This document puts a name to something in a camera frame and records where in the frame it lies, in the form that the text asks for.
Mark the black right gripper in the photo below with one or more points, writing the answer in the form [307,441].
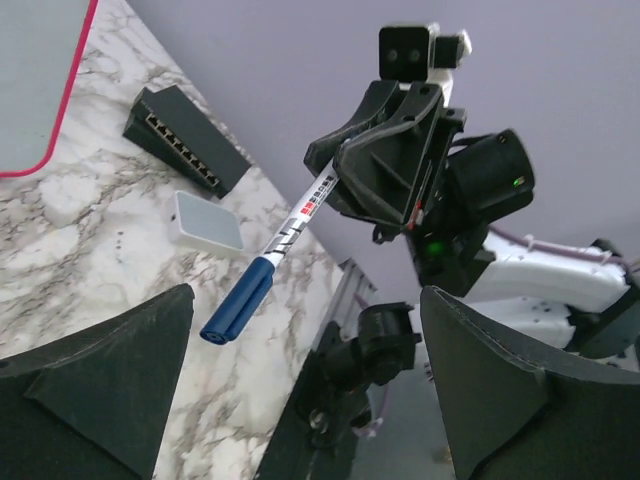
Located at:
[393,160]

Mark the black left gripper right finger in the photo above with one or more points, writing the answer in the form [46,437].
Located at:
[516,408]

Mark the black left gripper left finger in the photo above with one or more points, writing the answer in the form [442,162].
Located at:
[94,404]

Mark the white blue whiteboard marker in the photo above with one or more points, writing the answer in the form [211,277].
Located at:
[240,304]

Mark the pink framed whiteboard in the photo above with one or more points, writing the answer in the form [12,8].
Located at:
[42,43]

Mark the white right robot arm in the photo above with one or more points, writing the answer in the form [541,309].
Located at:
[516,330]

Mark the white grey small box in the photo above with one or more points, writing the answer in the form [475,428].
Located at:
[198,224]

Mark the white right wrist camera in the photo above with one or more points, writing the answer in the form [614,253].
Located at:
[414,52]

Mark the aluminium front rail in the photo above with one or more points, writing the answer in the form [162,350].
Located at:
[355,292]

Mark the black network switch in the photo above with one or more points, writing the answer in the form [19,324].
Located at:
[167,125]

